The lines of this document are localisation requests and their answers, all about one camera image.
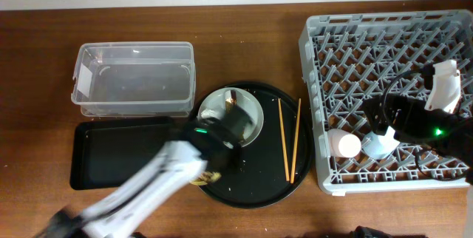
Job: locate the round black tray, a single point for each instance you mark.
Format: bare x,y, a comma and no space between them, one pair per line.
258,179

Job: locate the white tissue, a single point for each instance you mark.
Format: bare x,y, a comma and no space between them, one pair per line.
209,113

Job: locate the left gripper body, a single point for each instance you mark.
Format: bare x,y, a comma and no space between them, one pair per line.
237,145

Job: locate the pink cup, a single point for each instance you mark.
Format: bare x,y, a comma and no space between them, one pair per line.
343,144

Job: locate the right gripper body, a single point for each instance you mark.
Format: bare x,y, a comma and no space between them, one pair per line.
402,105

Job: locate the gold snack wrapper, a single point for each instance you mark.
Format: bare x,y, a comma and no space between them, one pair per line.
230,99

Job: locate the wooden chopstick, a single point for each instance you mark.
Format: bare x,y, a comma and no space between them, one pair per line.
282,133
295,142

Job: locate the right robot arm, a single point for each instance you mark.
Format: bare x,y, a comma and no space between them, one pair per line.
449,135

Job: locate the grey plate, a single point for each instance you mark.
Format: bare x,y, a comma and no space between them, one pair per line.
244,99

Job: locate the black rectangular tray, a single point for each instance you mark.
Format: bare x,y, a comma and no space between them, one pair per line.
107,153

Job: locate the right wooden chopstick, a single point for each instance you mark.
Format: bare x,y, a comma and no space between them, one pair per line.
295,142

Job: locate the left wooden chopstick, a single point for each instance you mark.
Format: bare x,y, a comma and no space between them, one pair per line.
282,133

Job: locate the yellow bowl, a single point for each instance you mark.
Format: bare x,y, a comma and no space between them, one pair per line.
199,182

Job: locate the food scraps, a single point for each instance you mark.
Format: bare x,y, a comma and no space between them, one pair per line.
210,177

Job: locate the grey dishwasher rack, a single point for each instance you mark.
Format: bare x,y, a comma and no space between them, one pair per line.
347,59

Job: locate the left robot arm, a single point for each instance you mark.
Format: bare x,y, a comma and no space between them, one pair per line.
208,144

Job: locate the clear plastic bin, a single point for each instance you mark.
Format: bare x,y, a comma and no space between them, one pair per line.
135,79

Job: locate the blue cup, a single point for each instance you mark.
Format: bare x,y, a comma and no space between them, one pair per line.
379,146

